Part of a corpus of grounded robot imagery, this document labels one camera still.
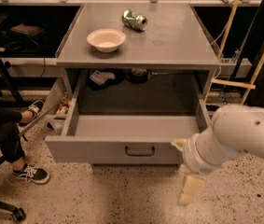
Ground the white paper bowl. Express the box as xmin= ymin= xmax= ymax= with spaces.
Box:
xmin=87 ymin=29 xmax=126 ymax=53

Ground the black white sneaker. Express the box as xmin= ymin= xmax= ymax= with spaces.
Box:
xmin=20 ymin=100 xmax=44 ymax=126
xmin=13 ymin=164 xmax=49 ymax=184

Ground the black office chair base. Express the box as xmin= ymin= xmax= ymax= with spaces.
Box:
xmin=0 ymin=202 xmax=26 ymax=223

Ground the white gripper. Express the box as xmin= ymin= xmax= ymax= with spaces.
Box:
xmin=171 ymin=133 xmax=220 ymax=205

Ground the grey metal drawer cabinet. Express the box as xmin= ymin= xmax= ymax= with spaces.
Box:
xmin=55 ymin=2 xmax=221 ymax=117

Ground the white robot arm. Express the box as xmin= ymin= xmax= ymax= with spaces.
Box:
xmin=172 ymin=104 xmax=264 ymax=205

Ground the wooden frame stand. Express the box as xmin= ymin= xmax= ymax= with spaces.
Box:
xmin=213 ymin=0 xmax=264 ymax=105

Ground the black white sneaker far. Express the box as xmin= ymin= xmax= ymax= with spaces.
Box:
xmin=20 ymin=100 xmax=44 ymax=126

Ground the black top drawer handle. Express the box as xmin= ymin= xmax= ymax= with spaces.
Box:
xmin=125 ymin=147 xmax=155 ymax=157

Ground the black pouch with white card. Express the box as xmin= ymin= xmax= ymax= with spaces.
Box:
xmin=87 ymin=69 xmax=125 ymax=91

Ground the black tape roll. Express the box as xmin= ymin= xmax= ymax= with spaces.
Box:
xmin=130 ymin=68 xmax=149 ymax=84

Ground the black white sneaker near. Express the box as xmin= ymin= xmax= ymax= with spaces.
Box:
xmin=13 ymin=164 xmax=49 ymax=184

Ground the crushed green soda can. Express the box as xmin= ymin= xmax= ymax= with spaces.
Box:
xmin=121 ymin=9 xmax=147 ymax=31

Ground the grey top drawer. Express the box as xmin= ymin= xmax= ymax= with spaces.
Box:
xmin=46 ymin=70 xmax=210 ymax=165

